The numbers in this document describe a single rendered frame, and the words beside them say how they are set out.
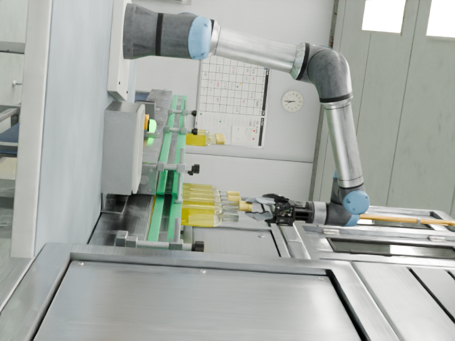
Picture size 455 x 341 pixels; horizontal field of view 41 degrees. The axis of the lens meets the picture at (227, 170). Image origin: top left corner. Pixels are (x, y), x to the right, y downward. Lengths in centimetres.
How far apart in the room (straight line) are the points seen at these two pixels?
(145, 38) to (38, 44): 76
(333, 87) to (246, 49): 28
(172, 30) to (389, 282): 97
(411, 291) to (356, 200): 91
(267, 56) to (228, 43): 12
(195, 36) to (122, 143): 35
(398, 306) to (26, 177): 56
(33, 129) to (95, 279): 23
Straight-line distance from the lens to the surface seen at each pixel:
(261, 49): 184
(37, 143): 93
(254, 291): 90
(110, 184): 164
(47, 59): 95
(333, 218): 201
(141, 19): 168
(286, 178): 811
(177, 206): 181
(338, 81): 176
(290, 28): 784
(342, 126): 179
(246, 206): 199
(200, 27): 169
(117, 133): 160
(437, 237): 253
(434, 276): 104
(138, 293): 87
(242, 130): 788
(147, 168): 181
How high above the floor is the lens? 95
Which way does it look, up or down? 4 degrees up
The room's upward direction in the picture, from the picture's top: 94 degrees clockwise
